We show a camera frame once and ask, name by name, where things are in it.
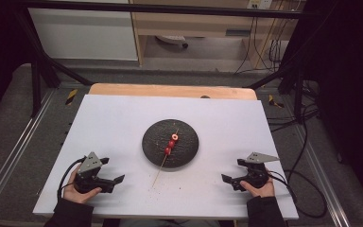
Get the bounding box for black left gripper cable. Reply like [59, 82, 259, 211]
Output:
[56, 156, 87, 202]

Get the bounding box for thin bamboo skewer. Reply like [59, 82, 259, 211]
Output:
[151, 128, 181, 188]

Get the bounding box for wooden table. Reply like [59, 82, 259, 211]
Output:
[88, 82, 258, 101]

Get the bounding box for black metal crossbar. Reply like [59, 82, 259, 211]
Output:
[20, 0, 311, 20]

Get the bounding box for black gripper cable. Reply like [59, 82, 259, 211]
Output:
[56, 156, 87, 202]
[266, 169, 328, 219]

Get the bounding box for white wall socket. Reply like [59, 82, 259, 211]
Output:
[247, 0, 273, 10]

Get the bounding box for white cabinet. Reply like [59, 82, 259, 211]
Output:
[27, 0, 139, 61]

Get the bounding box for light wooden desk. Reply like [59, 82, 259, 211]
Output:
[129, 0, 299, 70]

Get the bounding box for person's left hand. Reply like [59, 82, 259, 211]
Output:
[63, 164, 103, 204]

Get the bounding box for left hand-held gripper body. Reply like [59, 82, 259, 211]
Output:
[74, 151, 114, 194]

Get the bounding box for aluminium floor rail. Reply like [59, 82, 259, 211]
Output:
[0, 89, 57, 216]
[291, 124, 353, 227]

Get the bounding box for black metal stand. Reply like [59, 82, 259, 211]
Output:
[248, 61, 307, 125]
[13, 8, 95, 118]

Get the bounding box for person's right hand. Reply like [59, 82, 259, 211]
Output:
[239, 177, 276, 200]

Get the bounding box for grey chair base with caster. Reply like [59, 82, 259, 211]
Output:
[155, 34, 190, 49]

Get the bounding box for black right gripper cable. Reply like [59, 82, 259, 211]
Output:
[266, 169, 328, 219]

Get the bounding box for round black textured plate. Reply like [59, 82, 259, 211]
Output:
[141, 118, 200, 169]

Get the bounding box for bundle of hanging cables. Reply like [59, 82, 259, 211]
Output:
[233, 15, 286, 76]

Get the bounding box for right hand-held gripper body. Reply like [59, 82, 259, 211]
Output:
[232, 151, 281, 192]

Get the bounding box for black floor cables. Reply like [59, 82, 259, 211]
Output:
[266, 79, 320, 133]

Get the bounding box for yellow and black tape strip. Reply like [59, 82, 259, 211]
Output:
[64, 88, 79, 106]
[268, 94, 285, 109]

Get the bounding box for dark curtain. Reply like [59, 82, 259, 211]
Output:
[0, 0, 34, 129]
[282, 0, 363, 217]

